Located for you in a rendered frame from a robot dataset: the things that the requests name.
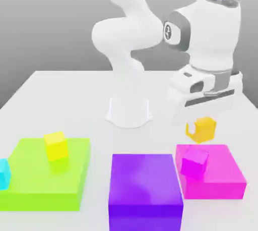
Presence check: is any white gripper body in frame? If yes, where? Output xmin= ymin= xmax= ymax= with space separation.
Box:
xmin=171 ymin=89 xmax=236 ymax=127

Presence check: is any small orange cube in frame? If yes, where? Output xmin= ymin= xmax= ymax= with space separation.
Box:
xmin=185 ymin=116 xmax=217 ymax=144

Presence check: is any small magenta cube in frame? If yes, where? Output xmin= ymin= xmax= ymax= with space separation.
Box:
xmin=180 ymin=146 xmax=210 ymax=182

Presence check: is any small yellow cube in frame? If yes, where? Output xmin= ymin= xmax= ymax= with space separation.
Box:
xmin=43 ymin=131 xmax=70 ymax=162

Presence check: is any small cyan cube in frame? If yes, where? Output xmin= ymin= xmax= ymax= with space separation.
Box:
xmin=0 ymin=158 xmax=11 ymax=191

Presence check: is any large pink box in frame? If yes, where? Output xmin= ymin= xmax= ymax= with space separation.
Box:
xmin=174 ymin=144 xmax=247 ymax=200

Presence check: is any large purple box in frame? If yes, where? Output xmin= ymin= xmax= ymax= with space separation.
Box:
xmin=108 ymin=153 xmax=184 ymax=231

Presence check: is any large green box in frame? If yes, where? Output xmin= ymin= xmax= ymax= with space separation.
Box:
xmin=0 ymin=137 xmax=91 ymax=212

